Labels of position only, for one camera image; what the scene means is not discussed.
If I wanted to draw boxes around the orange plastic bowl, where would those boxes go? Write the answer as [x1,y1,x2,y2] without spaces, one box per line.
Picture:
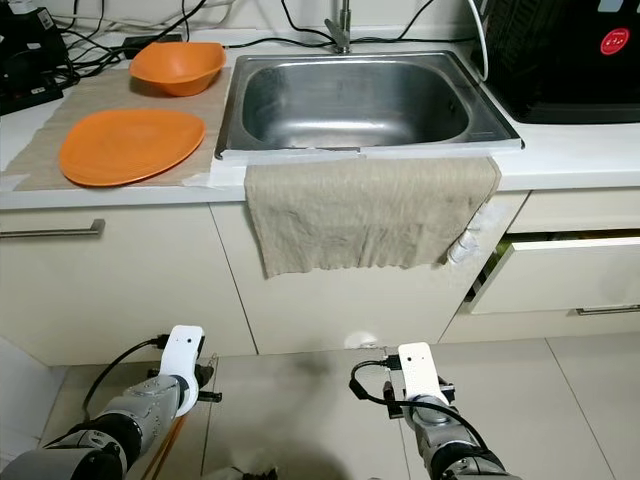
[128,42,227,98]

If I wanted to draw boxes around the white paper sheet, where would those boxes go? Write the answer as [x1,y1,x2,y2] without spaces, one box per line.
[185,150,361,191]

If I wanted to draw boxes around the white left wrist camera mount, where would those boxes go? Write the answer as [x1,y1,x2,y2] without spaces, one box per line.
[165,325,206,416]

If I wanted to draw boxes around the flat black power adapter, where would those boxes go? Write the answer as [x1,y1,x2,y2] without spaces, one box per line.
[122,35,183,53]

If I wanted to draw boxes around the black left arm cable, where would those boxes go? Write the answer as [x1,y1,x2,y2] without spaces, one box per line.
[82,337,171,416]

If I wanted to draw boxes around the cream cabinet door with handle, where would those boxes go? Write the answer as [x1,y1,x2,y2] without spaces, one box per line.
[0,200,241,366]

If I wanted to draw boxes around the black battery charger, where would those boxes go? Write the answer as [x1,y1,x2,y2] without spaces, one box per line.
[0,5,71,86]

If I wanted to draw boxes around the metal drawer handle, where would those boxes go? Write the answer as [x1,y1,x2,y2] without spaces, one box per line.
[575,304,640,317]

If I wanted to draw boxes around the stainless steel sink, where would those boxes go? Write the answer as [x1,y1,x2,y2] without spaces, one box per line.
[215,50,524,163]

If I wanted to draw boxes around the beige linen towel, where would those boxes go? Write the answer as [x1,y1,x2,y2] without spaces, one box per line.
[244,155,503,279]

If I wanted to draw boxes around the orange plastic plate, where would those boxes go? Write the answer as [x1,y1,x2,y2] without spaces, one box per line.
[58,108,206,188]

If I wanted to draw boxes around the beige woven place mat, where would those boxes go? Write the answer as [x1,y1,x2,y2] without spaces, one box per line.
[10,65,236,193]

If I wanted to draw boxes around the shallow cream drawer front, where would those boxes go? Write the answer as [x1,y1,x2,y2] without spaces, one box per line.
[510,190,640,236]

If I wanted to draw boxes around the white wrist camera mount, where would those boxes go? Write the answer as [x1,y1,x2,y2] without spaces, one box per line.
[165,325,206,416]
[397,343,441,404]

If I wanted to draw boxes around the plain cream cabinet door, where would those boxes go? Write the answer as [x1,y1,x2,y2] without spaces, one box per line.
[210,190,531,351]

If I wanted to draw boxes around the brushed metal cabinet handle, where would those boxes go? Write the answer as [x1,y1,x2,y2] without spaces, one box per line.
[0,219,106,239]

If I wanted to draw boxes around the cream pull-out drawer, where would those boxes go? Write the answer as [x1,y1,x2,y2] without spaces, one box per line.
[440,235,640,346]

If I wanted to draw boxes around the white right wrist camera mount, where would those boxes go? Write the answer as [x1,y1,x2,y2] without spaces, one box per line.
[397,343,441,404]

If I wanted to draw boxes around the chrome sink faucet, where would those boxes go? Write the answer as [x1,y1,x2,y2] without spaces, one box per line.
[325,0,354,54]

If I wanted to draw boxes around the large black appliance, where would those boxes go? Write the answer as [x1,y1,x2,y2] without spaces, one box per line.
[475,0,640,124]

